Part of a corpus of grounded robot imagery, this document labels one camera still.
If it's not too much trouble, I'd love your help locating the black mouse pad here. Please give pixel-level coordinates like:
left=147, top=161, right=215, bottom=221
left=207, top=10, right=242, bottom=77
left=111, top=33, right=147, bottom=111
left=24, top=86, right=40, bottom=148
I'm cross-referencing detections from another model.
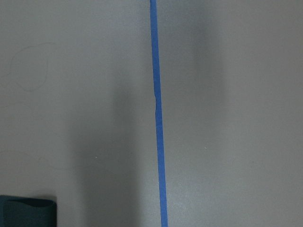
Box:
left=0, top=195, right=57, bottom=227

